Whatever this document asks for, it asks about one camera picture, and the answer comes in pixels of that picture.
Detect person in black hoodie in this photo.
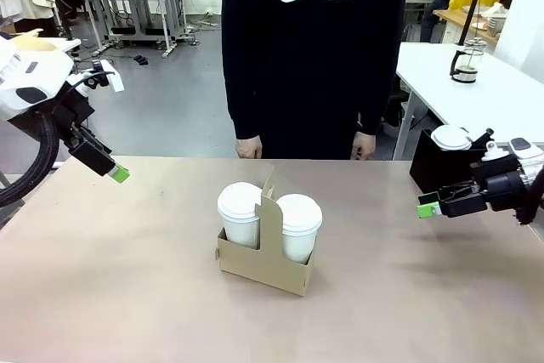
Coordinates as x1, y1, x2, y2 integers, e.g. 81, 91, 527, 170
220, 0, 413, 162

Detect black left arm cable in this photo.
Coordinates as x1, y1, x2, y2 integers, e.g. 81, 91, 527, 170
0, 111, 60, 209

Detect person's right forearm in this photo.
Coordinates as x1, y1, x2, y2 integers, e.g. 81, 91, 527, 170
221, 52, 265, 141

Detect person's right hand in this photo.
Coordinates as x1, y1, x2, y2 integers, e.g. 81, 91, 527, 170
235, 136, 264, 160

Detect white plastic cup lid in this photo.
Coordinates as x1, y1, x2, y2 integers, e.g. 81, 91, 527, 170
216, 182, 265, 217
275, 193, 323, 231

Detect black box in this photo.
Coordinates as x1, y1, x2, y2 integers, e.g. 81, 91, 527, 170
409, 128, 481, 194

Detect black office chair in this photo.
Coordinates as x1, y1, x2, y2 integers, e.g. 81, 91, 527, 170
383, 90, 410, 128

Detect stack of white lids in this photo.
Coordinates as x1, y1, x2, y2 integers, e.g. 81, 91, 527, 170
430, 124, 473, 152

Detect person's left hand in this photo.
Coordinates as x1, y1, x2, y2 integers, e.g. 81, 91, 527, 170
351, 131, 377, 162

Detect stack of white bowls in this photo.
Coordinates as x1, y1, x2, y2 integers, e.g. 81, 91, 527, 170
484, 16, 507, 37

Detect white side table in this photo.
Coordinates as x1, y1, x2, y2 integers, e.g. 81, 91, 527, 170
393, 42, 544, 164

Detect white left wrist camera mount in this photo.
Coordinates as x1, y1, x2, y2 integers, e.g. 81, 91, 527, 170
67, 59, 126, 97

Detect brown cardboard sheets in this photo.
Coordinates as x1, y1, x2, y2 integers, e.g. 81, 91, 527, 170
12, 30, 59, 52

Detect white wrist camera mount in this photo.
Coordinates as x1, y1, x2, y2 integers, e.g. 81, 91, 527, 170
470, 127, 533, 164
67, 59, 126, 97

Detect black tripod pole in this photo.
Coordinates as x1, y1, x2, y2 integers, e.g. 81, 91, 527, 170
456, 0, 498, 48

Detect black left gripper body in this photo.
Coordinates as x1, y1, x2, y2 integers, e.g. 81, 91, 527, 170
53, 84, 95, 137

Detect brown cardboard cup carrier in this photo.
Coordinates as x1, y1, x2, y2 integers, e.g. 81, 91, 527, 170
213, 163, 315, 298

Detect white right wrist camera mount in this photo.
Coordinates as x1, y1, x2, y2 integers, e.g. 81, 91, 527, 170
470, 127, 533, 164

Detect glass french press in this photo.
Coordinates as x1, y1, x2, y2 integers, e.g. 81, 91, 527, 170
449, 38, 486, 84

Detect person's left forearm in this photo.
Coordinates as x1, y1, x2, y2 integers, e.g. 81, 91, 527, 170
354, 52, 407, 137

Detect wooden table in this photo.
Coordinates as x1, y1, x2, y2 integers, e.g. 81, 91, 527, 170
433, 8, 502, 48

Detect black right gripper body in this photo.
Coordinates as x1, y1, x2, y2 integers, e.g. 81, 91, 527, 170
470, 155, 526, 211

